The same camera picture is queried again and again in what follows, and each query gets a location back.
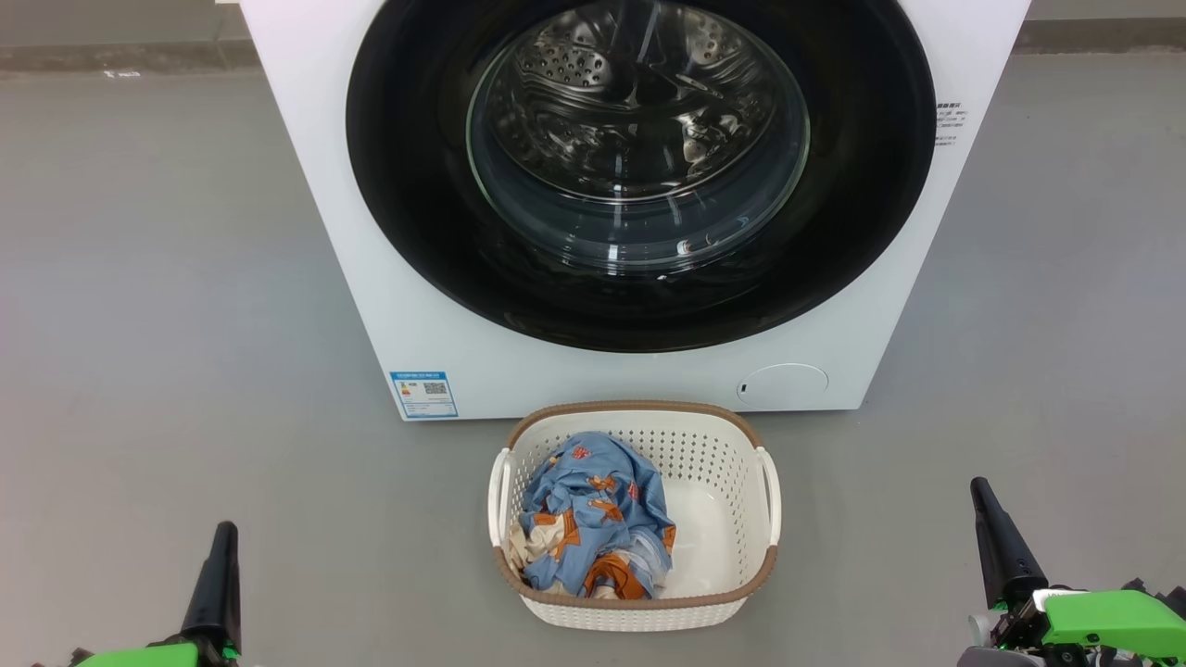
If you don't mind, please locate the white front-load washing machine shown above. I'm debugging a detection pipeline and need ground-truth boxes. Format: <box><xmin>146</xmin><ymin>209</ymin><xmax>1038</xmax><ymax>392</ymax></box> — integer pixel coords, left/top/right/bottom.
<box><xmin>239</xmin><ymin>0</ymin><xmax>1032</xmax><ymax>422</ymax></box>

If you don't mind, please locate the black round washer door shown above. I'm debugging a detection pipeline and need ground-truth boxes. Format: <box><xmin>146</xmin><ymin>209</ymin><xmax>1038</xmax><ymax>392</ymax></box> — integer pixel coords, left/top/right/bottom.
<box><xmin>346</xmin><ymin>0</ymin><xmax>937</xmax><ymax>354</ymax></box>

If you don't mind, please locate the blue energy label sticker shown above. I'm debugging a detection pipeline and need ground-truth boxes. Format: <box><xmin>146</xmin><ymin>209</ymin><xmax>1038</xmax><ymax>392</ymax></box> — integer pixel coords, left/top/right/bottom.
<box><xmin>390</xmin><ymin>371</ymin><xmax>459</xmax><ymax>420</ymax></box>

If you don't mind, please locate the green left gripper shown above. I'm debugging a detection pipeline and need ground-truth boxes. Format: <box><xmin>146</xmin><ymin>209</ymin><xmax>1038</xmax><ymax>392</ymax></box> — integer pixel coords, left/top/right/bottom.
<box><xmin>37</xmin><ymin>521</ymin><xmax>243</xmax><ymax>667</ymax></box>

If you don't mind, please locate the blue patterned garment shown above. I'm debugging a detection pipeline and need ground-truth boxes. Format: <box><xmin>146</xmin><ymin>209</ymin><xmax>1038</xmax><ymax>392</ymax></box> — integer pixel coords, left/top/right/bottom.
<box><xmin>519</xmin><ymin>432</ymin><xmax>677</xmax><ymax>600</ymax></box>

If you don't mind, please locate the round white filter cover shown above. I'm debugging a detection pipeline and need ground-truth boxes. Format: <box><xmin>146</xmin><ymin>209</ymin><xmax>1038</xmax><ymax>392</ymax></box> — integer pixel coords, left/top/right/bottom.
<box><xmin>738</xmin><ymin>363</ymin><xmax>829</xmax><ymax>407</ymax></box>

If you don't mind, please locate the cream beige garment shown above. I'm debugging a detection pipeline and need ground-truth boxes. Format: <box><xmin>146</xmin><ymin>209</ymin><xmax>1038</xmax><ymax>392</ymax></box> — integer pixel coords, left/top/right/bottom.
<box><xmin>508</xmin><ymin>523</ymin><xmax>557</xmax><ymax>594</ymax></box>

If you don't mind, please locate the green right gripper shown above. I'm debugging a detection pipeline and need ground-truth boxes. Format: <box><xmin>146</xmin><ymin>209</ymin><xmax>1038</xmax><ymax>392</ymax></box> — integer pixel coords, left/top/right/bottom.
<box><xmin>959</xmin><ymin>477</ymin><xmax>1186</xmax><ymax>667</ymax></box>

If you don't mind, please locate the white basket with brown rim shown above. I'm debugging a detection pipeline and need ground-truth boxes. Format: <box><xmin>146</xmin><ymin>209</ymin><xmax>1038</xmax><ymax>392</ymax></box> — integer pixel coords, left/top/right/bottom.
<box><xmin>487</xmin><ymin>400</ymin><xmax>782</xmax><ymax>633</ymax></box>

